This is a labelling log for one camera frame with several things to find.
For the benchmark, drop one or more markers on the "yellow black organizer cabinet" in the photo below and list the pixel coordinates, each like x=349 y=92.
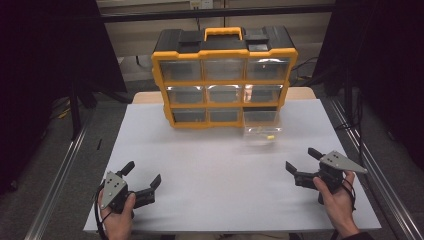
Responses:
x=223 y=43

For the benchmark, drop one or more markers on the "black horizontal bar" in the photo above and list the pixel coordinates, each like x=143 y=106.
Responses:
x=166 y=15

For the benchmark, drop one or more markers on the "aluminium floor rail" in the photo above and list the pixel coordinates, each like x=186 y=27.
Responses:
x=385 y=187
x=56 y=190

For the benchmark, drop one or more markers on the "person's right hand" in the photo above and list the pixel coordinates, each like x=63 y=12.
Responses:
x=338 y=206

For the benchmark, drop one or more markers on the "black metal stand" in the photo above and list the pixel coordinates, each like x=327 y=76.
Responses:
x=75 y=116

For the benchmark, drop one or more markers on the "clear plastic drawer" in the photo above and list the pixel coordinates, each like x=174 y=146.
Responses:
x=263 y=118

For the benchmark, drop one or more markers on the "person's left hand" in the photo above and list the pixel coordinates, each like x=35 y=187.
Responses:
x=117 y=226

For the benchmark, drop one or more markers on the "small black floor item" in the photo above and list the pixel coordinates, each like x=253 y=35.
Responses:
x=99 y=144

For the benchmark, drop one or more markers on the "white wall socket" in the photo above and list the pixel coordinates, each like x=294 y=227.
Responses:
x=201 y=4

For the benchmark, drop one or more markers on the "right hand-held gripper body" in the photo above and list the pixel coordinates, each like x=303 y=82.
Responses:
x=333 y=166

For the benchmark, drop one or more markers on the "black curtain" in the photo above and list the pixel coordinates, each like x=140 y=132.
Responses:
x=383 y=50
x=40 y=66

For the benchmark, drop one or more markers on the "set of clear cabinet drawers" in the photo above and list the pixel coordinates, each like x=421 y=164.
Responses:
x=186 y=95

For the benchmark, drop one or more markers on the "white table sheet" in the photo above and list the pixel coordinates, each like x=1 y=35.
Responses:
x=200 y=166

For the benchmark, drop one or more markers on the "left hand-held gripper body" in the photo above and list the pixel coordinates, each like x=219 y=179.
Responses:
x=115 y=189

